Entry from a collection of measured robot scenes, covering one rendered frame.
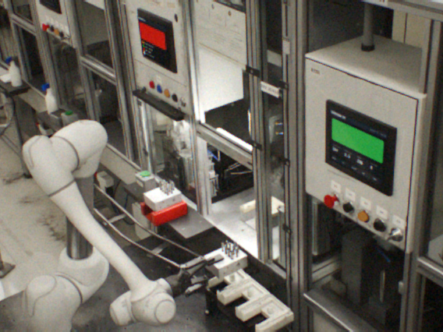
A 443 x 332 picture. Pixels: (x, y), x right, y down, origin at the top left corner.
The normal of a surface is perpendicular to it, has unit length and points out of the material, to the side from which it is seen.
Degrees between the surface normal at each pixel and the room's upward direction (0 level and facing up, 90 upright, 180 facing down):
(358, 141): 90
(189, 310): 0
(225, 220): 0
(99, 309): 0
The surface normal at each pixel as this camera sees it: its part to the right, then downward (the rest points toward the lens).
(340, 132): -0.82, 0.32
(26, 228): -0.06, -0.87
